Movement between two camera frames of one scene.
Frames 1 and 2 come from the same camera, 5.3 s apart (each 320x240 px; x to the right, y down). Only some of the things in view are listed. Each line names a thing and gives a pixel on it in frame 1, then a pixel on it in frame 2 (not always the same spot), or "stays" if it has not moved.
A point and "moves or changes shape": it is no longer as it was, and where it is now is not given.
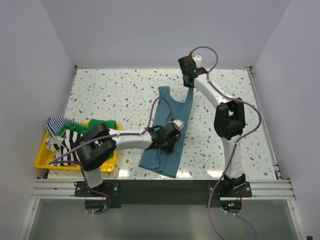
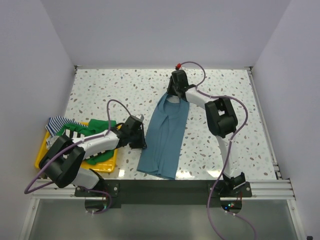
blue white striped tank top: (56, 123) stays
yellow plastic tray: (44, 158) stays
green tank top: (110, 125) stays
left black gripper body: (169, 145) to (137, 139)
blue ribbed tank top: (167, 109) moves or changes shape
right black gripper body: (187, 85) to (172, 88)
